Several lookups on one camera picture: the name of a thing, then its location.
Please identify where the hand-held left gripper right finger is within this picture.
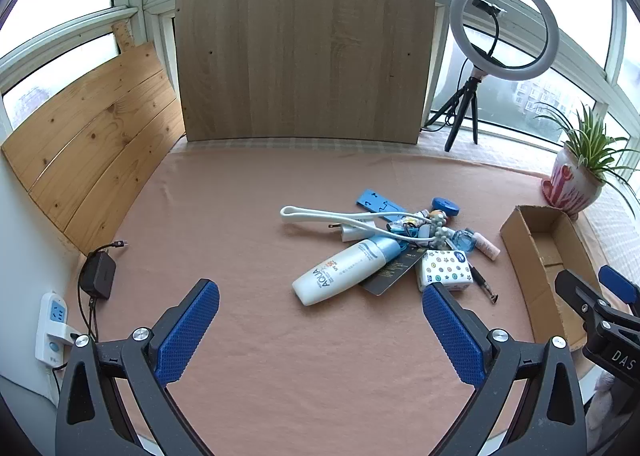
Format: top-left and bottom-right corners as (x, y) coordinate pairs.
(421, 282), (588, 456)

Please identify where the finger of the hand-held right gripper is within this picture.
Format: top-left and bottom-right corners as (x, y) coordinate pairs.
(598, 265), (640, 322)
(555, 268), (613, 337)

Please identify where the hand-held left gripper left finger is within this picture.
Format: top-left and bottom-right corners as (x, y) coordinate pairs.
(55, 278), (221, 456)

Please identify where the black pen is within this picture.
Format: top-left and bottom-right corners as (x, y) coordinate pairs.
(467, 263), (501, 306)

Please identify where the printed tissue pack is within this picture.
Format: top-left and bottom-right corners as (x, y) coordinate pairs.
(417, 249), (475, 293)

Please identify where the cardboard box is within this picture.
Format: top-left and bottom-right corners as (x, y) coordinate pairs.
(500, 205), (608, 352)

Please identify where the black card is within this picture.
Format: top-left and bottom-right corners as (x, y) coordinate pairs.
(361, 243), (426, 297)

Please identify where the small pink bottle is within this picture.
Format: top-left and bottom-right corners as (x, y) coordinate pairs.
(472, 231), (501, 261)

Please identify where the cotton swabs bundle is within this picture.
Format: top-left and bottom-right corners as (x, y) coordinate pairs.
(429, 213), (451, 249)

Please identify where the white sunscreen bottle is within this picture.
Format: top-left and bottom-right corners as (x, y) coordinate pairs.
(291, 237), (403, 307)

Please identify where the white charger plug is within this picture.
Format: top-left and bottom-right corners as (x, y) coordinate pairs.
(329, 223), (373, 243)

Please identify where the person's right hand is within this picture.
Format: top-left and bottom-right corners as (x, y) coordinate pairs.
(585, 375), (619, 448)

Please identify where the black power adapter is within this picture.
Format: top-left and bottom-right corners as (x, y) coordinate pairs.
(80, 250), (118, 301)

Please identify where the white and red flower pot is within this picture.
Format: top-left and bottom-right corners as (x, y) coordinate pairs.
(542, 143), (606, 217)

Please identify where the small printed tube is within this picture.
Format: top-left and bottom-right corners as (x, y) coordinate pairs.
(385, 216), (426, 236)

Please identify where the pink pot saucer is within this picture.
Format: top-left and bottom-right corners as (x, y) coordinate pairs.
(540, 176), (583, 222)

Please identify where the blue round lid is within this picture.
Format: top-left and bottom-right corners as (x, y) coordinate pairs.
(431, 197), (461, 218)

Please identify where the white power strip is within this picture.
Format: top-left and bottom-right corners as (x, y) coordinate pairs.
(35, 290), (83, 367)

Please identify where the green spider plant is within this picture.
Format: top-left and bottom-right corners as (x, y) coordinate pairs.
(532, 103), (640, 217)

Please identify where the blue phone stand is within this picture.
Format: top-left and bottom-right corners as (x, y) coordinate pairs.
(356, 188), (408, 219)

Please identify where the checkered cloth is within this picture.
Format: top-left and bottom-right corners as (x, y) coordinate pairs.
(170, 133), (640, 287)

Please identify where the pine plank panel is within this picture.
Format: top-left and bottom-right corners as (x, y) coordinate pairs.
(1, 42), (187, 254)

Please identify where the black tripod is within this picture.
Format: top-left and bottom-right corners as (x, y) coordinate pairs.
(424, 76), (483, 153)

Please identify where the small perforated wood strip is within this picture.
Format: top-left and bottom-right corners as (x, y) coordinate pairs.
(111, 21), (137, 57)

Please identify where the large laminate wooden board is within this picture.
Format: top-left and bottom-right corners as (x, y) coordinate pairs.
(175, 0), (437, 146)

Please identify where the black adapter cable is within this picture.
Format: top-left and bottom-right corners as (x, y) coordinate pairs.
(75, 238), (130, 344)

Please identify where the black ring light cable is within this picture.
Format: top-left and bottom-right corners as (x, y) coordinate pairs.
(422, 101), (457, 133)

